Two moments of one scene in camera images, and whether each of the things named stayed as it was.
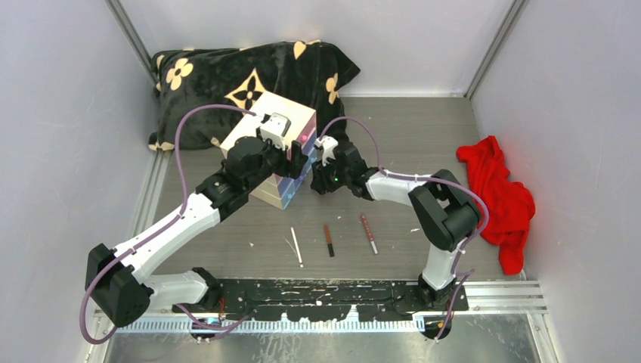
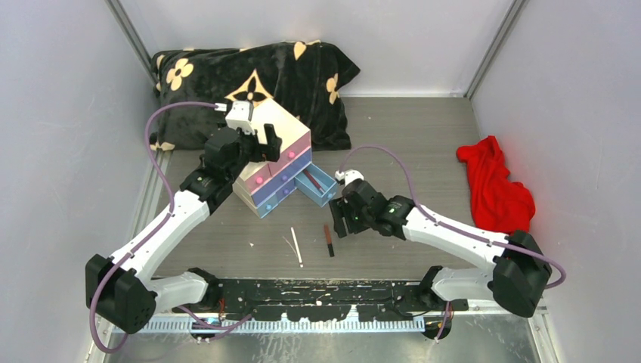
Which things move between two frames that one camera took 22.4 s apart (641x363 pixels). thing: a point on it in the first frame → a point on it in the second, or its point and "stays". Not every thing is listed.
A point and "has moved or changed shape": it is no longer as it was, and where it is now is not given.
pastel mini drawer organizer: x=278 y=190 has moved or changed shape
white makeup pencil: x=296 y=247 stays
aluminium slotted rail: x=329 y=326 stays
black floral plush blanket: x=308 y=74 stays
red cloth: x=511 y=204 stays
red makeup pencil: x=369 y=234 has moved or changed shape
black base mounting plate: x=323 y=300 stays
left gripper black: x=292 y=168 → x=273 y=144
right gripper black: x=320 y=183 → x=340 y=208
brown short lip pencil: x=329 y=240 stays
